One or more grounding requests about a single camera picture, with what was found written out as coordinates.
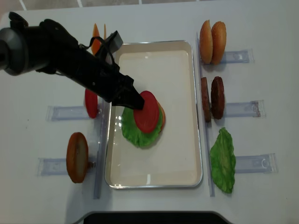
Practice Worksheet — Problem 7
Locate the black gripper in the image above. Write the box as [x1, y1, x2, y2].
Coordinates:
[94, 67, 145, 110]

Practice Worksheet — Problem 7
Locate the red tomato slice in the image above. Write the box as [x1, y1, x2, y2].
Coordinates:
[133, 91, 159, 133]
[85, 89, 98, 119]

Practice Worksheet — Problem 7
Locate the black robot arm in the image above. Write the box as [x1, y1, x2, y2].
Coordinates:
[0, 12, 144, 110]

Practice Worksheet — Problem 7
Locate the green lettuce leaf on bun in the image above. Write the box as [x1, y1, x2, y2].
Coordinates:
[121, 108, 164, 148]

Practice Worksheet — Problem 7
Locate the red tomato slice in rack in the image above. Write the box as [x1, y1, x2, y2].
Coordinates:
[85, 89, 98, 119]

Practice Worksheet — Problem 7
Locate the orange cheese slice left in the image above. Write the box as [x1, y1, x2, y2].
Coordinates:
[91, 23, 101, 55]

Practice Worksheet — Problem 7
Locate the orange cheese slice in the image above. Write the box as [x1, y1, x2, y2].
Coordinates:
[103, 24, 107, 40]
[91, 23, 101, 55]

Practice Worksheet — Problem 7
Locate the brown meat patty left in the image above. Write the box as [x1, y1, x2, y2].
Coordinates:
[201, 77, 211, 123]

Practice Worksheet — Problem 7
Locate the brown meat patty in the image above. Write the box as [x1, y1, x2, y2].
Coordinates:
[201, 77, 211, 123]
[211, 77, 225, 119]

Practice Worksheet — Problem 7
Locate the orange cheese slice right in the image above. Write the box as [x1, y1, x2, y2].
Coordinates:
[103, 24, 107, 40]

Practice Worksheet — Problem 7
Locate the brown meat patty right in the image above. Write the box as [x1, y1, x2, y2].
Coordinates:
[211, 77, 225, 119]

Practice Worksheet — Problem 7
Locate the green lettuce leaf in rack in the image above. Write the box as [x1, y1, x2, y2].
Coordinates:
[210, 127, 236, 194]

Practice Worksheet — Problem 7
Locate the bottom bun on tray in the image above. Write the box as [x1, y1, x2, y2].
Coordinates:
[157, 101, 166, 132]

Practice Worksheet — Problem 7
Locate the white metal tray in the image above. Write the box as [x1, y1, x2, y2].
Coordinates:
[105, 40, 202, 189]

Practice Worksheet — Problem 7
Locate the bun half front left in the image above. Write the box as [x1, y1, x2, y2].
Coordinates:
[66, 132, 88, 183]

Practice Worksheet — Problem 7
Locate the sesame bun half outer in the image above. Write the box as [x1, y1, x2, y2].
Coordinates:
[199, 20, 213, 64]

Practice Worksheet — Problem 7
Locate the sesame bun half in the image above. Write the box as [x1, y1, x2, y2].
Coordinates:
[211, 21, 227, 65]
[199, 20, 213, 64]

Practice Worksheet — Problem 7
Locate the sesame bun half inner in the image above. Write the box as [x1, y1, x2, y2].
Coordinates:
[211, 21, 227, 65]

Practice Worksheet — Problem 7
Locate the clear acrylic rack left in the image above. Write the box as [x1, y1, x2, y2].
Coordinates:
[37, 100, 111, 199]

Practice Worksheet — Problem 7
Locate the clear acrylic rack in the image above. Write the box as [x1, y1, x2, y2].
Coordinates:
[37, 100, 111, 199]
[195, 32, 278, 197]

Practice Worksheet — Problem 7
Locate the black device at bottom edge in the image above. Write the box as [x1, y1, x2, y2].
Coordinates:
[83, 211, 229, 224]

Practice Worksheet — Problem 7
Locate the clear acrylic rack right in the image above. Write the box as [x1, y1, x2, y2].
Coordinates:
[195, 32, 278, 197]

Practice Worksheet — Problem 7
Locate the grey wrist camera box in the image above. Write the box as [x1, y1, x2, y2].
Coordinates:
[106, 31, 123, 53]

